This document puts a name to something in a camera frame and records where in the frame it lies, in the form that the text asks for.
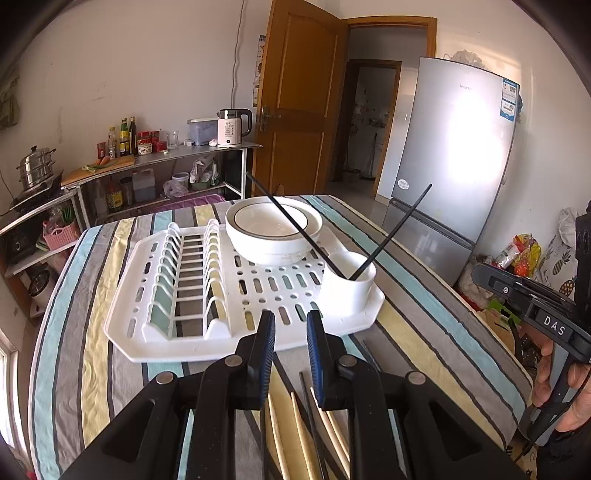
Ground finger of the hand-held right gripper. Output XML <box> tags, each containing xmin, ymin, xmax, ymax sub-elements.
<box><xmin>471</xmin><ymin>263</ymin><xmax>591</xmax><ymax>365</ymax></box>
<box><xmin>517</xmin><ymin>276</ymin><xmax>578</xmax><ymax>320</ymax></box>

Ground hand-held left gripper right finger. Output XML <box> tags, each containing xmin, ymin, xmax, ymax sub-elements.
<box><xmin>306</xmin><ymin>310</ymin><xmax>529</xmax><ymax>480</ymax></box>

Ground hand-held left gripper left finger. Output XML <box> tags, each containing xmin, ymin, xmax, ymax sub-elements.
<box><xmin>60</xmin><ymin>310</ymin><xmax>277</xmax><ymax>480</ymax></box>

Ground white utensil cup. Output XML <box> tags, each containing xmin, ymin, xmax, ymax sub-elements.
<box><xmin>318</xmin><ymin>251</ymin><xmax>377</xmax><ymax>319</ymax></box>

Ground person's right hand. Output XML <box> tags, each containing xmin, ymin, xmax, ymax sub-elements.
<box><xmin>531</xmin><ymin>339</ymin><xmax>591</xmax><ymax>435</ymax></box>

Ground white pineapple print bag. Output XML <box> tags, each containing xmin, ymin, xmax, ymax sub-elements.
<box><xmin>538</xmin><ymin>208</ymin><xmax>579</xmax><ymax>296</ymax></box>

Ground colourful snack bags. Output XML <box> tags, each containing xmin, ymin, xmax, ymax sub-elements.
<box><xmin>496</xmin><ymin>233</ymin><xmax>542</xmax><ymax>278</ymax></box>

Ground white plastic dish rack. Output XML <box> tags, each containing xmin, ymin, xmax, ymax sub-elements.
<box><xmin>104</xmin><ymin>220</ymin><xmax>386</xmax><ymax>363</ymax></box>

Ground plain white bowl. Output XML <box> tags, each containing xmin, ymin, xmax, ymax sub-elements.
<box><xmin>238</xmin><ymin>240</ymin><xmax>311</xmax><ymax>267</ymax></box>

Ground white bowl with black rim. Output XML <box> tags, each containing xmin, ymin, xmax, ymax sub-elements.
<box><xmin>225</xmin><ymin>196</ymin><xmax>323</xmax><ymax>260</ymax></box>

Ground silver refrigerator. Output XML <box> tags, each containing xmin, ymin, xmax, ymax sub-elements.
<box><xmin>381</xmin><ymin>56</ymin><xmax>520</xmax><ymax>287</ymax></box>

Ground crumpled plastic bags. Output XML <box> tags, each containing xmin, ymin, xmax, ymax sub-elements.
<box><xmin>189</xmin><ymin>154</ymin><xmax>219</xmax><ymax>188</ymax></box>

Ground grey plastic jug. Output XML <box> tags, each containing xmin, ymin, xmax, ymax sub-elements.
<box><xmin>132</xmin><ymin>168</ymin><xmax>157</xmax><ymax>202</ymax></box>

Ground metal shelving unit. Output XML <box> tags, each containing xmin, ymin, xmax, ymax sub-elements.
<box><xmin>62</xmin><ymin>141</ymin><xmax>262</xmax><ymax>228</ymax></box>

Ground brown sauce bottle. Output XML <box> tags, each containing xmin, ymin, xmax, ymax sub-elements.
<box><xmin>107</xmin><ymin>178</ymin><xmax>124</xmax><ymax>213</ymax></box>

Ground white electric kettle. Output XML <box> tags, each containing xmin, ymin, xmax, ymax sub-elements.
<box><xmin>217</xmin><ymin>108</ymin><xmax>253</xmax><ymax>148</ymax></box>

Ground white plastic bag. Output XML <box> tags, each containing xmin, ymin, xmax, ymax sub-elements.
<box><xmin>443</xmin><ymin>50</ymin><xmax>486</xmax><ymax>70</ymax></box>

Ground clear plastic storage box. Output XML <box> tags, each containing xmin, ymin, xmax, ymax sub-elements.
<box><xmin>187</xmin><ymin>117</ymin><xmax>220</xmax><ymax>146</ymax></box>

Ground pink plastic basket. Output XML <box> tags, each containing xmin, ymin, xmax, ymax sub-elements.
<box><xmin>43</xmin><ymin>220</ymin><xmax>80</xmax><ymax>251</ymax></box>

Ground white rice cooker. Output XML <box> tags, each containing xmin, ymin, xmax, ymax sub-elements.
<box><xmin>25</xmin><ymin>268</ymin><xmax>55</xmax><ymax>302</ymax></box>

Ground red seasoning boxes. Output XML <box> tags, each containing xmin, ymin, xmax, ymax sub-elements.
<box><xmin>139</xmin><ymin>130</ymin><xmax>168</xmax><ymax>153</ymax></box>

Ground wooden cutting board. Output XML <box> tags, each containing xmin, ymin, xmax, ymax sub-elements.
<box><xmin>61</xmin><ymin>154</ymin><xmax>137</xmax><ymax>185</ymax></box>

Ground wooden door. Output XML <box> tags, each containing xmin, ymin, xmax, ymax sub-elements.
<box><xmin>252</xmin><ymin>0</ymin><xmax>349</xmax><ymax>197</ymax></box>

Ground low metal storage rack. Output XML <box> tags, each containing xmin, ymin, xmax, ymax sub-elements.
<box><xmin>0</xmin><ymin>189</ymin><xmax>85</xmax><ymax>320</ymax></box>

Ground black kitchen appliance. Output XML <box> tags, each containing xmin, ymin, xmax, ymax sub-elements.
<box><xmin>2</xmin><ymin>226</ymin><xmax>36</xmax><ymax>265</ymax></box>

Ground black induction cooker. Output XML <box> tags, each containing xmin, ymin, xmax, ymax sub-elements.
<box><xmin>9</xmin><ymin>173</ymin><xmax>65</xmax><ymax>213</ymax></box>

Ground steel steamer pot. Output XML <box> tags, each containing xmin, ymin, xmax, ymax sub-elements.
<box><xmin>17</xmin><ymin>145</ymin><xmax>57</xmax><ymax>190</ymax></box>

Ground green hanging cloth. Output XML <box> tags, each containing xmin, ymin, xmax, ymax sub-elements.
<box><xmin>0</xmin><ymin>76</ymin><xmax>21</xmax><ymax>131</ymax></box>

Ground wooden door frame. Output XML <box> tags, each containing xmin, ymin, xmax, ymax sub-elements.
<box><xmin>330</xmin><ymin>16</ymin><xmax>437</xmax><ymax>200</ymax></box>

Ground wall calendar strip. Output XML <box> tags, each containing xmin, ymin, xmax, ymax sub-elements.
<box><xmin>252</xmin><ymin>34</ymin><xmax>267</xmax><ymax>108</ymax></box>

